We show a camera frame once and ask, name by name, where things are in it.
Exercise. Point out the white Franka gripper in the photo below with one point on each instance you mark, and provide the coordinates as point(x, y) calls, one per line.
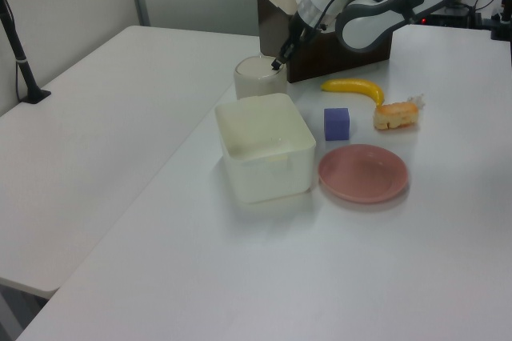
point(306, 9)

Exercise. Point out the beige trash can lid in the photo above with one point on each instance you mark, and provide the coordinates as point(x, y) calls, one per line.
point(256, 66)

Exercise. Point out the white desktop trash can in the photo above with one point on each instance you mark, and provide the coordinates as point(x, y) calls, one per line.
point(260, 87)

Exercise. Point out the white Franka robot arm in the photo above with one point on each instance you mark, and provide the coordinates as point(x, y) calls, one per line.
point(360, 29)

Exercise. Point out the brown and white oven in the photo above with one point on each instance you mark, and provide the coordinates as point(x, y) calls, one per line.
point(320, 61)

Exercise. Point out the yellow banana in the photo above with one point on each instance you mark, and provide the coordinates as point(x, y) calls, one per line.
point(360, 85)

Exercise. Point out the purple foam cube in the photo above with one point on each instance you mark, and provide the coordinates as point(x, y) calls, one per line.
point(337, 125)

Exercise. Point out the cream plastic storage bin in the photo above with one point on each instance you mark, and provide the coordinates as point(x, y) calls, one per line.
point(264, 175)

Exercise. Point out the toasted bread loaf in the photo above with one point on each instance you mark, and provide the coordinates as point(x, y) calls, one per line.
point(396, 115)

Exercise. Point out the pink plate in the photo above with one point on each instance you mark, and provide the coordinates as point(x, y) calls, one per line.
point(362, 173)

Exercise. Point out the black electronics box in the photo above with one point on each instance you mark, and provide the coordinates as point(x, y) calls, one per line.
point(456, 17)

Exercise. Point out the black pole with clamp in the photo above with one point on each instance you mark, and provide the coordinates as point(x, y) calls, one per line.
point(24, 69)

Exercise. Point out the black table clamp mount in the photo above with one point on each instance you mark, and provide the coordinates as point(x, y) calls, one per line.
point(502, 21)

